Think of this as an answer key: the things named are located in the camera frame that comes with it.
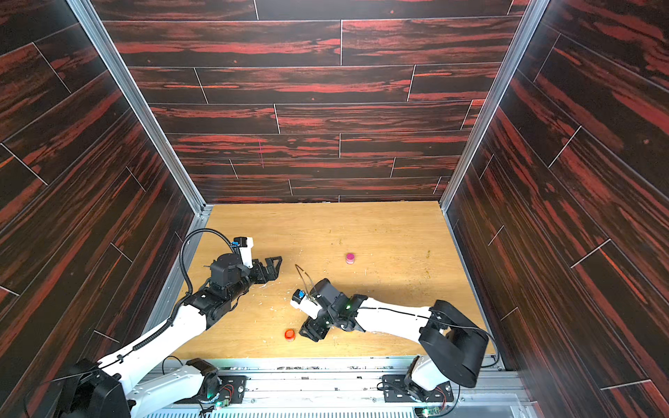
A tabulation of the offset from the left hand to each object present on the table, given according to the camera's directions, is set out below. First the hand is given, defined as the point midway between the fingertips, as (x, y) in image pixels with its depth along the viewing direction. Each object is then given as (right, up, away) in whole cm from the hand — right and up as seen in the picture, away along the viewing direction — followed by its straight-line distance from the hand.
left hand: (273, 259), depth 82 cm
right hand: (+12, -20, +1) cm, 23 cm away
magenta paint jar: (+26, -2, +19) cm, 32 cm away
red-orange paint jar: (+5, -25, +1) cm, 25 cm away
